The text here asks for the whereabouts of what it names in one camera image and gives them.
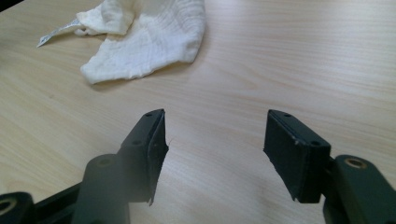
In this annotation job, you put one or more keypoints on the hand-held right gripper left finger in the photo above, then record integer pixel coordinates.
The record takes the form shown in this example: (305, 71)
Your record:
(140, 155)

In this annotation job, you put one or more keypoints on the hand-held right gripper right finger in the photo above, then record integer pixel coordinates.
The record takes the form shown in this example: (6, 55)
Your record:
(295, 161)

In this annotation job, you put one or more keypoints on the white cloth with carrot print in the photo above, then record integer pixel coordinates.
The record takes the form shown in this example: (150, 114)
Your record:
(149, 40)

